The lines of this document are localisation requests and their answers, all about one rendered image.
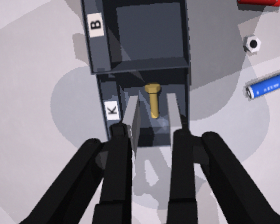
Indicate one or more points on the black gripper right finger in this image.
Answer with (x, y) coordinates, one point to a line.
(238, 196)

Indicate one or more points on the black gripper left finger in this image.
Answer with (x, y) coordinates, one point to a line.
(69, 195)

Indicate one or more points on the blue battery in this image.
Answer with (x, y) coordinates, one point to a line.
(263, 87)

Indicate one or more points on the silver hex nut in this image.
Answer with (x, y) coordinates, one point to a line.
(252, 43)

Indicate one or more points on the dark grey rack of three bins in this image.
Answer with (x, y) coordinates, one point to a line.
(141, 35)

